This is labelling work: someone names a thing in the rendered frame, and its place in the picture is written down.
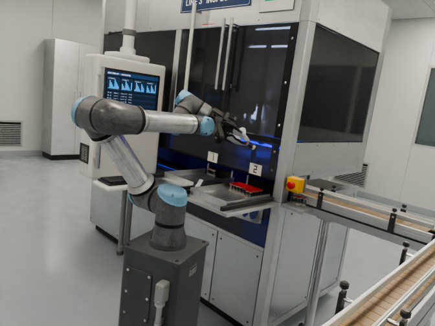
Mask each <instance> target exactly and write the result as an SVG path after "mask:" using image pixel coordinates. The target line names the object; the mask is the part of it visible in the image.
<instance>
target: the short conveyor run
mask: <svg viewBox="0 0 435 326"><path fill-rule="evenodd" d="M335 188H336V185H332V189H331V191H328V190H325V189H324V188H316V187H314V186H310V185H307V184H306V190H305V192H303V193H293V195H299V196H302V197H305V198H307V199H306V206H309V207H311V208H314V209H313V212H310V213H309V214H311V215H315V216H317V217H320V218H323V219H326V220H329V221H331V222H334V223H337V224H341V225H343V226H347V227H348V228H352V229H354V230H358V231H360V232H363V233H366V234H369V235H372V236H375V237H378V238H380V239H384V240H386V241H390V242H392V243H395V244H397V245H401V246H403V241H408V242H409V243H410V246H409V247H407V248H409V249H412V250H415V251H419V250H421V249H422V248H423V247H424V246H426V245H427V244H429V243H430V242H431V241H432V240H433V239H435V228H434V226H435V221H432V220H429V219H425V218H422V217H418V216H415V215H411V214H409V213H406V211H407V210H405V208H406V207H407V205H406V204H402V207H403V209H402V208H401V210H400V211H398V210H397V208H392V209H391V208H387V207H384V206H380V205H377V204H373V203H370V202H366V201H362V200H359V199H355V198H352V197H348V196H345V195H341V194H338V193H335V192H336V190H335ZM292 200H293V197H292Z"/></svg>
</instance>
